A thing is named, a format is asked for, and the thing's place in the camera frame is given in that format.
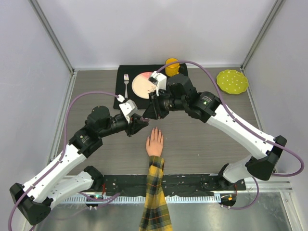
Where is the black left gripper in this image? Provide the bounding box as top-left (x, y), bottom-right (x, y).
top-left (99, 113), bottom-right (148, 138)

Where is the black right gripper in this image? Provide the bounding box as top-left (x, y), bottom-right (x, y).
top-left (144, 89), bottom-right (187, 120)

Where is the yellow plaid sleeve forearm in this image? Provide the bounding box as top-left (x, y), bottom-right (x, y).
top-left (139, 156), bottom-right (173, 231)

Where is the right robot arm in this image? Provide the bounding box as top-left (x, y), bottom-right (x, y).
top-left (143, 72), bottom-right (286, 190)

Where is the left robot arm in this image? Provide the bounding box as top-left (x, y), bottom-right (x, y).
top-left (9, 103), bottom-right (149, 226)

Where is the mannequin hand with painted nails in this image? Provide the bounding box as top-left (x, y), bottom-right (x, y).
top-left (146, 128), bottom-right (164, 157)

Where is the pink cream plate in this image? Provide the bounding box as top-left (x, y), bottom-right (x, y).
top-left (132, 72), bottom-right (156, 99)

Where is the silver fork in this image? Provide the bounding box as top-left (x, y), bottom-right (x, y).
top-left (124, 74), bottom-right (129, 98)

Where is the yellow mug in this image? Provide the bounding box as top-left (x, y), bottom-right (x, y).
top-left (165, 63), bottom-right (186, 77)

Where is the black placemat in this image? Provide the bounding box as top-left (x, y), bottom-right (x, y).
top-left (113, 63), bottom-right (191, 110)

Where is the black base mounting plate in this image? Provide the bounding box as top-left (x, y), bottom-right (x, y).
top-left (75, 173), bottom-right (247, 196)

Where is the green polka dot plate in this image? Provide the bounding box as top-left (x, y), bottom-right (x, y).
top-left (216, 69), bottom-right (249, 95)

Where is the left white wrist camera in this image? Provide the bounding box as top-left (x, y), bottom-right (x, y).
top-left (119, 100), bottom-right (138, 124)

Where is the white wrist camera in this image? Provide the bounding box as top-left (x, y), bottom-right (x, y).
top-left (149, 71), bottom-right (167, 96)
top-left (119, 100), bottom-right (138, 124)

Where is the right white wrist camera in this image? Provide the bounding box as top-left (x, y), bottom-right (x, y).
top-left (149, 71), bottom-right (167, 96)

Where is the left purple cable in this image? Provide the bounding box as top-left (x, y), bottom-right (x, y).
top-left (7, 90), bottom-right (126, 231)

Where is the purple cable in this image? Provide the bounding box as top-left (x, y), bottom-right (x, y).
top-left (7, 90), bottom-right (126, 231)
top-left (154, 60), bottom-right (303, 209)

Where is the white slotted cable duct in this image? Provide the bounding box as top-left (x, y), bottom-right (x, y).
top-left (62, 194), bottom-right (221, 204)

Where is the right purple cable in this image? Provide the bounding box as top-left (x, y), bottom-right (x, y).
top-left (154, 60), bottom-right (303, 209)

